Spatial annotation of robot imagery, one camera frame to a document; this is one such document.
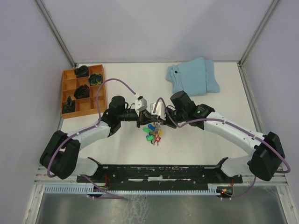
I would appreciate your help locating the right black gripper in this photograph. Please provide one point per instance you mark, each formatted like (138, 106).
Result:
(167, 122)

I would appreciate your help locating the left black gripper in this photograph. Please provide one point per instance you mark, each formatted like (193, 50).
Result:
(139, 119)

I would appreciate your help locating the blue key tag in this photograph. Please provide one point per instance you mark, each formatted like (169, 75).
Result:
(151, 127)

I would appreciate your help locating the green key tag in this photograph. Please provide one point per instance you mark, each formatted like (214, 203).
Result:
(149, 136)

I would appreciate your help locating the red handled metal key organizer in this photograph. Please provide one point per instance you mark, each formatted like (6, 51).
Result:
(157, 127)

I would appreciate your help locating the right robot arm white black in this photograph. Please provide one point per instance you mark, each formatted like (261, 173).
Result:
(264, 152)

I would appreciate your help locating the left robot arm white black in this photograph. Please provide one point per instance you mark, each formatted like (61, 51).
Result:
(60, 156)

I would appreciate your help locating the folded light blue cloth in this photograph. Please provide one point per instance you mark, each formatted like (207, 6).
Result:
(194, 77)

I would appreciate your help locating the orange compartment tray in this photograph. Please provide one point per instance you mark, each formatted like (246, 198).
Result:
(80, 91)

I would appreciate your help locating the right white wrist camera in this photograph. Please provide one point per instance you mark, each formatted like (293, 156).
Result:
(157, 109)

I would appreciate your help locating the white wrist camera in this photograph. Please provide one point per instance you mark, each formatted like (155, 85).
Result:
(140, 104)
(157, 109)

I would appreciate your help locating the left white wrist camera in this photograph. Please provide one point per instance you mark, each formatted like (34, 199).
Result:
(140, 104)

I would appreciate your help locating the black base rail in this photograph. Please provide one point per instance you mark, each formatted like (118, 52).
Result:
(202, 174)

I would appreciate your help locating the light blue cable duct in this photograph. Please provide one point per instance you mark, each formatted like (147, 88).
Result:
(92, 190)

